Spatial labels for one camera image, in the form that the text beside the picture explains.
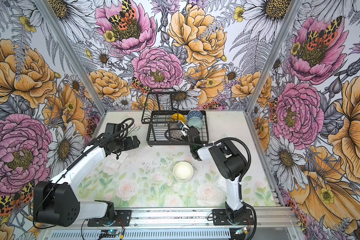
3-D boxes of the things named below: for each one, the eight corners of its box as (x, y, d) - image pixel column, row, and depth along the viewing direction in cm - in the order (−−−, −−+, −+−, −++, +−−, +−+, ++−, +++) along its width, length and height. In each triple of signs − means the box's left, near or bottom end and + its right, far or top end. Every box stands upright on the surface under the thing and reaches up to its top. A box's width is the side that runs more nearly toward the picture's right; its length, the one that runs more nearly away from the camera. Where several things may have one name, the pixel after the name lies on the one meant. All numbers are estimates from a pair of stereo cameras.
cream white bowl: (172, 183, 87) (172, 179, 83) (173, 165, 94) (173, 161, 90) (193, 183, 87) (193, 179, 83) (192, 165, 95) (192, 161, 90)
